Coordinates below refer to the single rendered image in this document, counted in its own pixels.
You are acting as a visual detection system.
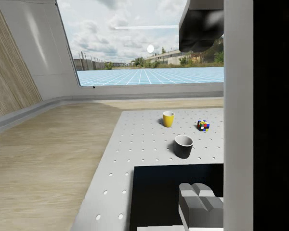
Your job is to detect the puzzle cube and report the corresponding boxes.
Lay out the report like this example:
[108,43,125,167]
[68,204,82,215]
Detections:
[197,120,210,132]

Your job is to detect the black stove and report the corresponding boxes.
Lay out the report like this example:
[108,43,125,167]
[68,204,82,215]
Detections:
[129,163,224,231]

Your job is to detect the black mug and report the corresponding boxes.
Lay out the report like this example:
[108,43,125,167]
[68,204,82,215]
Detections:
[174,134,194,159]

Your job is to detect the yellow mug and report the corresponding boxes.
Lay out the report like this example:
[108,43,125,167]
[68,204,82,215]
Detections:
[162,111,175,128]

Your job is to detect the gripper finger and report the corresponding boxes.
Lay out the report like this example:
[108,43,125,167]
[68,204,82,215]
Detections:
[178,182,224,231]
[178,0,224,53]

